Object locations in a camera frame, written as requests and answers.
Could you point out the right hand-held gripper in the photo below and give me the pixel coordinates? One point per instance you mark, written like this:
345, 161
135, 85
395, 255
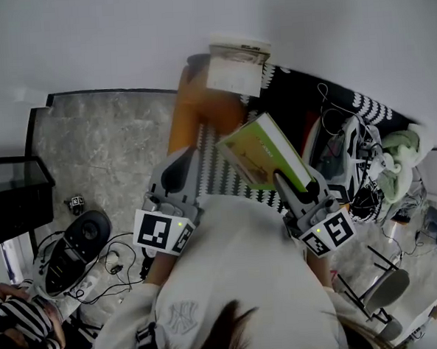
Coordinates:
336, 229

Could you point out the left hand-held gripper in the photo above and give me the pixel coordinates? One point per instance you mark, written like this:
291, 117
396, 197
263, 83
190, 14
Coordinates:
155, 229

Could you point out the green book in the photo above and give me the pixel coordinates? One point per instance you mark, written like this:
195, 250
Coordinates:
261, 149

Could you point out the orange sofa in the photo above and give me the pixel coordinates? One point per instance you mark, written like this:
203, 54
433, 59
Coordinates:
196, 105

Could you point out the person's left forearm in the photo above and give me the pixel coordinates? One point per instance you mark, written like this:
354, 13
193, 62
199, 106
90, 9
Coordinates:
161, 267

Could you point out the person's right forearm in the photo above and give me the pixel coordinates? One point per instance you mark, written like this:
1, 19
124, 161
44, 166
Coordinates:
320, 271

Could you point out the black white striped blanket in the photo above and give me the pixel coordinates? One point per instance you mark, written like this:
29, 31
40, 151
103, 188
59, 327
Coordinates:
218, 170

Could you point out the white black wearable rig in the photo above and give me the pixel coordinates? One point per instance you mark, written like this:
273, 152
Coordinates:
343, 155

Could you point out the orange cushion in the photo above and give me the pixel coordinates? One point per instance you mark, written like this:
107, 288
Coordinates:
310, 135

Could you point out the grey cloth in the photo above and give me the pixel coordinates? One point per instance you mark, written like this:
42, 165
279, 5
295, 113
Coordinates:
408, 195

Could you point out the small printed tag block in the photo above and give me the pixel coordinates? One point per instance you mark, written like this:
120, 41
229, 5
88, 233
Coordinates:
76, 202

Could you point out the green white plush blanket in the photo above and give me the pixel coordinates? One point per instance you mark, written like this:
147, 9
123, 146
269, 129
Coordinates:
401, 148

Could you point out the person's white sweatshirt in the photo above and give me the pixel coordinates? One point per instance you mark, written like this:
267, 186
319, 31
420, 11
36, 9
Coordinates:
239, 279

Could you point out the grey chair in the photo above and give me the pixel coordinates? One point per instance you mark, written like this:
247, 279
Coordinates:
386, 289

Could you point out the open white paperback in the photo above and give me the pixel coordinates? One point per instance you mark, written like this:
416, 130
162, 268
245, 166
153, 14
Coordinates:
234, 69

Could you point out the black round device on floor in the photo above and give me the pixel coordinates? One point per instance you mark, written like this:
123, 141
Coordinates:
62, 268

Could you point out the black glass cabinet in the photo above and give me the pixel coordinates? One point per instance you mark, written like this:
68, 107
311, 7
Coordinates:
13, 197

